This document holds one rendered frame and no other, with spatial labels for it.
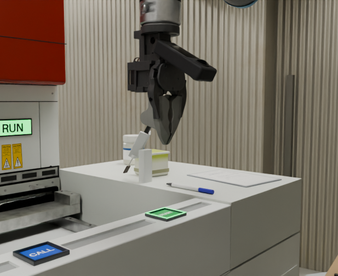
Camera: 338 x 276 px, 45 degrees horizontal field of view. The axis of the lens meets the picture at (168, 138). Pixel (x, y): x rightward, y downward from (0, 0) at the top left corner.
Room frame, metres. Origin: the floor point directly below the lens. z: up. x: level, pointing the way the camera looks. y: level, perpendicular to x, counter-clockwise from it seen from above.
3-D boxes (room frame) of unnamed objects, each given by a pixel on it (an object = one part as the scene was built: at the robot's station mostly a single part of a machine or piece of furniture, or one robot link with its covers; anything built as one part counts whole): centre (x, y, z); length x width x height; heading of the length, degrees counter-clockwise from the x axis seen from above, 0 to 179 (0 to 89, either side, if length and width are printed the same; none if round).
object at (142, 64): (0.76, 0.02, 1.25); 0.09 x 0.08 x 0.12; 49
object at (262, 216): (1.17, -0.01, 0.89); 0.62 x 0.35 x 0.14; 49
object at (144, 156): (1.05, 0.07, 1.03); 0.06 x 0.04 x 0.13; 49
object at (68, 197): (1.17, 0.30, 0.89); 0.08 x 0.03 x 0.03; 49
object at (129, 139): (1.35, 0.12, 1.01); 0.07 x 0.07 x 0.10
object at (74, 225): (1.01, 0.17, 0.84); 0.50 x 0.02 x 0.03; 49
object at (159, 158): (1.15, 0.05, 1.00); 0.07 x 0.07 x 0.07; 40
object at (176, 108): (0.77, 0.01, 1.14); 0.06 x 0.03 x 0.09; 49
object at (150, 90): (0.73, 0.02, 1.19); 0.05 x 0.02 x 0.09; 139
